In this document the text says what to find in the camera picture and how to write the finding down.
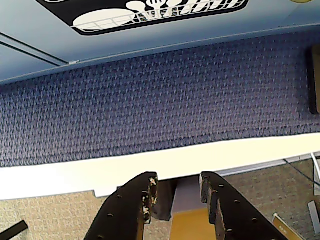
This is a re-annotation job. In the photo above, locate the thin black cable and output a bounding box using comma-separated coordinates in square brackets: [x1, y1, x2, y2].
[282, 158, 320, 186]

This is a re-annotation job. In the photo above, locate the white strip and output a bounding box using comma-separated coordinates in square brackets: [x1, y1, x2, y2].
[310, 153, 320, 196]

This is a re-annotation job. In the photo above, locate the white board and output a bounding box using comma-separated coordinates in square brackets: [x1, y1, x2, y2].
[0, 132, 320, 201]

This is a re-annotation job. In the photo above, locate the black bar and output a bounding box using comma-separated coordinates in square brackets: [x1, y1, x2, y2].
[0, 220, 29, 240]

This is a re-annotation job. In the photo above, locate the grey post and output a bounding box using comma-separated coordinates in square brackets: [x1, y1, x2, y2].
[152, 177, 208, 222]

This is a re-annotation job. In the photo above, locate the blue woven mat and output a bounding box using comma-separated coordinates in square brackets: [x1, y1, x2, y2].
[0, 31, 320, 168]

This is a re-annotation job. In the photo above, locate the yellow block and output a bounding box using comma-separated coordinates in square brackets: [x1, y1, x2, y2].
[171, 208, 218, 240]

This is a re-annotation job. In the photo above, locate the black dish rack sticker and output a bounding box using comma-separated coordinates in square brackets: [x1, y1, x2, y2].
[34, 0, 251, 37]

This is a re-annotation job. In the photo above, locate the light blue cabinet door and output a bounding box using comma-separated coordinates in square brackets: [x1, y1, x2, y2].
[0, 41, 62, 85]

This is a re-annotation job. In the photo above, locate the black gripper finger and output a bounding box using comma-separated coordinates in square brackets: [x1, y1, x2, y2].
[199, 171, 287, 240]
[83, 171, 159, 240]

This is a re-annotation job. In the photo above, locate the small grey plate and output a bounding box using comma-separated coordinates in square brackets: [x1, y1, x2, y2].
[308, 201, 320, 224]

